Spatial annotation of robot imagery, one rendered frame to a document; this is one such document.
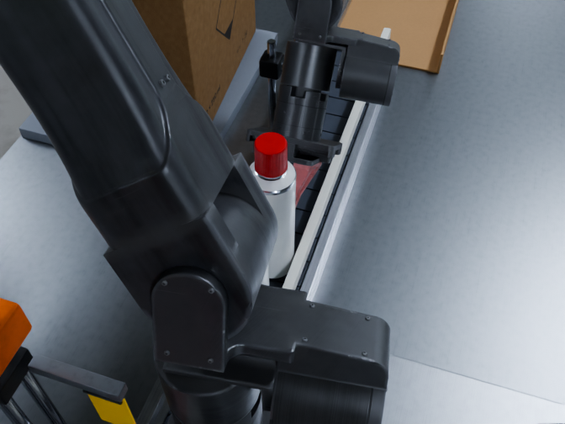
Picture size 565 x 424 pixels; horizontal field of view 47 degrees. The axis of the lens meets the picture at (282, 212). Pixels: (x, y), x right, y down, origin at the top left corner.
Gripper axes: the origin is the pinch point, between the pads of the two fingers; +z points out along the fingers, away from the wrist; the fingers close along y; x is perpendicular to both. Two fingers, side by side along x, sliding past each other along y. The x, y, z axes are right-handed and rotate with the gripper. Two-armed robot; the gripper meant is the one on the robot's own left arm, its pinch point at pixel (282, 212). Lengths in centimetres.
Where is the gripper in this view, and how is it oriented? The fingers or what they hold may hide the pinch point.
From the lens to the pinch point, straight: 76.5
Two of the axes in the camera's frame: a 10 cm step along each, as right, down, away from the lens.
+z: -1.7, 9.6, 2.1
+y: 9.5, 2.2, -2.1
